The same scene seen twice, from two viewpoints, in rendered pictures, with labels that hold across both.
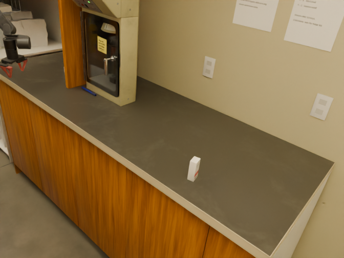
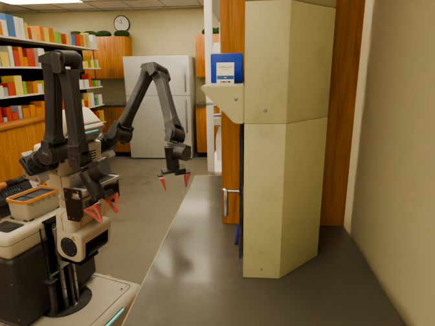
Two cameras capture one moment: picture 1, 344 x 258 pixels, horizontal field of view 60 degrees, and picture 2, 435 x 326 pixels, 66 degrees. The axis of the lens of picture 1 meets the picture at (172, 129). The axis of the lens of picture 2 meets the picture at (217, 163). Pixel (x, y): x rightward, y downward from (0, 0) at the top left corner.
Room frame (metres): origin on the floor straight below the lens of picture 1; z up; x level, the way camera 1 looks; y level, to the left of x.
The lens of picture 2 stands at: (0.93, -0.40, 1.55)
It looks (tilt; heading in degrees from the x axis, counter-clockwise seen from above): 16 degrees down; 57
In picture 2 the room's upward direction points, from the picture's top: 1 degrees counter-clockwise
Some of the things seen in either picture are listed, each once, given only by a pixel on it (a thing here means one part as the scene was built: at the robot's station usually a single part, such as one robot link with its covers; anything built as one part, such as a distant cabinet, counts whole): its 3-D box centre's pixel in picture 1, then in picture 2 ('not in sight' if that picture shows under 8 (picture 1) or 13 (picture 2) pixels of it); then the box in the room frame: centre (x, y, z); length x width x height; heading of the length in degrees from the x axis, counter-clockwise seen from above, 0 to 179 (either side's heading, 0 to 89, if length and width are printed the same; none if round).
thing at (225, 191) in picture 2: (108, 66); (230, 201); (1.47, 0.36, 1.17); 0.05 x 0.03 x 0.10; 142
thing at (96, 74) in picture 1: (100, 55); (241, 182); (1.56, 0.43, 1.19); 0.30 x 0.01 x 0.40; 52
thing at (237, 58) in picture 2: not in sight; (227, 68); (1.57, 0.53, 1.56); 0.10 x 0.10 x 0.09; 52
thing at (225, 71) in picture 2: not in sight; (224, 73); (1.50, 0.43, 1.54); 0.05 x 0.05 x 0.06; 56
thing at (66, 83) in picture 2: not in sight; (74, 112); (1.16, 0.95, 1.40); 0.11 x 0.06 x 0.43; 35
